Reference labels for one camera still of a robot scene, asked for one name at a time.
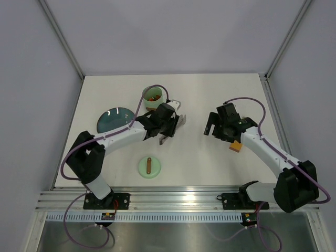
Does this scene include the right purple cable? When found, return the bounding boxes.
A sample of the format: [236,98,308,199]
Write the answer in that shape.
[209,97,331,251]

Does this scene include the purple cable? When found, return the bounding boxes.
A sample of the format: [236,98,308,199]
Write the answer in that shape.
[59,84,170,249]
[209,97,331,251]

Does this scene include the orange rectangular box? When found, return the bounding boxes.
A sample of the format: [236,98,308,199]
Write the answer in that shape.
[229,141,243,153]

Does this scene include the right aluminium frame post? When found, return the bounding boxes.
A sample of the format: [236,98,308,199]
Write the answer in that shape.
[264,0,314,81]

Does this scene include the dark teal plate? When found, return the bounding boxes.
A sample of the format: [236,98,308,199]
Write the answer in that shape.
[97,107,134,133]

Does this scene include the aluminium frame post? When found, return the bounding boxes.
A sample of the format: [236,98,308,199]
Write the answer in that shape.
[264,0,314,81]
[36,0,85,81]

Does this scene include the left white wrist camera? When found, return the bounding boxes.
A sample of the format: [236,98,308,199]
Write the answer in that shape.
[167,100,181,111]

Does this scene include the toy orange carrot piece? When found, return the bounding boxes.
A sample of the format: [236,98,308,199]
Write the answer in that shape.
[148,95,161,102]

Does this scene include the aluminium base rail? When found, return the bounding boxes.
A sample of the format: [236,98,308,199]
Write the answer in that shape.
[35,185,321,213]

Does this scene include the green cylindrical lunch container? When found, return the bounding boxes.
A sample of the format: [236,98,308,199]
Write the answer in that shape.
[142,86,168,111]

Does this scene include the white slotted cable duct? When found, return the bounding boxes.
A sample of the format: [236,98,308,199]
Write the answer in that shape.
[46,212,243,223]

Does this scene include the green round lid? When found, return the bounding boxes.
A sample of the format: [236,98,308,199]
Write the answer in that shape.
[138,156,161,179]

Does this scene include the metal tongs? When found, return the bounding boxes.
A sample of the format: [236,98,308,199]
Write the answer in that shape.
[159,115,186,145]

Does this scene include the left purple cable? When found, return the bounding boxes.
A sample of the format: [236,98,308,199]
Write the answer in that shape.
[59,84,170,249]

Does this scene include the left aluminium frame post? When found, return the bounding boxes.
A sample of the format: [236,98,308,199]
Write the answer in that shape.
[36,0,85,81]

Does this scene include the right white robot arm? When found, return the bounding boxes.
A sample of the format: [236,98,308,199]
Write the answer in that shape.
[204,103,319,213]

